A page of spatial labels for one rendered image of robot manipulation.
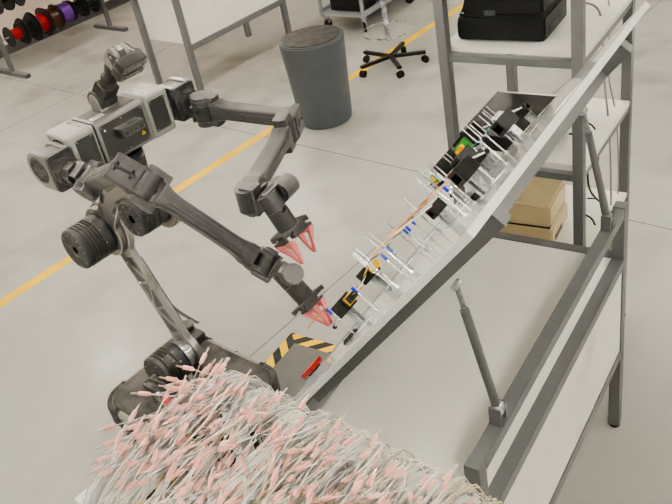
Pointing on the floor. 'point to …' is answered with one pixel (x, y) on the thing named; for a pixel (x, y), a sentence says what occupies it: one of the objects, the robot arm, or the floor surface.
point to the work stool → (392, 51)
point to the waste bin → (318, 74)
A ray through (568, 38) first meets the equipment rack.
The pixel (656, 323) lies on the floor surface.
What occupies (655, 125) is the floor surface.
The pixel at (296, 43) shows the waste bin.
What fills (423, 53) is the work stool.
